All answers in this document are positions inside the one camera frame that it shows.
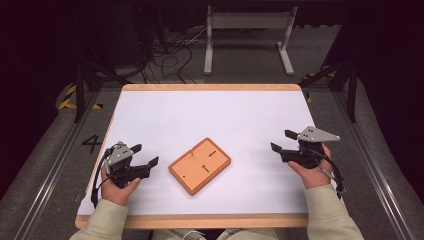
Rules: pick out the black metal stand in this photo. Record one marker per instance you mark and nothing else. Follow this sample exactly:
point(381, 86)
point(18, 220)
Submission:
point(79, 93)
point(351, 96)

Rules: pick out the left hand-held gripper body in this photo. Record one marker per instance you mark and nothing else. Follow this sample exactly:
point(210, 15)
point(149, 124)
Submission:
point(117, 156)

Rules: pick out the person's right hand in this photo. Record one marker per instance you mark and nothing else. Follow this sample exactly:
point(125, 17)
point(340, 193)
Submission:
point(311, 179)

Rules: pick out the person's lap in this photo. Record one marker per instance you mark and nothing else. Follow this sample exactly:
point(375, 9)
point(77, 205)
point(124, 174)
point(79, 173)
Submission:
point(240, 235)

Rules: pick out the person's left hand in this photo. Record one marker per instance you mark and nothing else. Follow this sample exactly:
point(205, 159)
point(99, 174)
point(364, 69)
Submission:
point(116, 193)

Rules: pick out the white table sheet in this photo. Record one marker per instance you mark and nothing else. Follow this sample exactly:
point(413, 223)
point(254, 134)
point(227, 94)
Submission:
point(213, 113)

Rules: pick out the orange wooden picture frame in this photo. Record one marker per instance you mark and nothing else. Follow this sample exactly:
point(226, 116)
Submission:
point(196, 166)

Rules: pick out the yellow black hazard tape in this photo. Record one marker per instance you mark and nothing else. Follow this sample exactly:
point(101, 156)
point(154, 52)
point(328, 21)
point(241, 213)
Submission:
point(309, 98)
point(68, 95)

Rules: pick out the grey metal stand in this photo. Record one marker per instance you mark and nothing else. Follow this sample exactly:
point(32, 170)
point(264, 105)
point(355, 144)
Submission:
point(248, 20)

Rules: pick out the grey metal bracket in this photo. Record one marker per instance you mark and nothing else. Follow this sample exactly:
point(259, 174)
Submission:
point(79, 197)

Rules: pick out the black floor tape mark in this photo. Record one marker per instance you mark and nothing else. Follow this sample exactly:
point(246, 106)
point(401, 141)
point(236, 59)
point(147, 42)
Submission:
point(94, 143)

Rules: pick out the aluminium floor rail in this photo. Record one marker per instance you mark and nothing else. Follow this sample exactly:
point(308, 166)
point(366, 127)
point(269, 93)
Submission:
point(50, 181)
point(376, 180)

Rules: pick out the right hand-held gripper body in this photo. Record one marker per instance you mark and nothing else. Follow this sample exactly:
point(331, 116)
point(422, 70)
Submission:
point(313, 135)

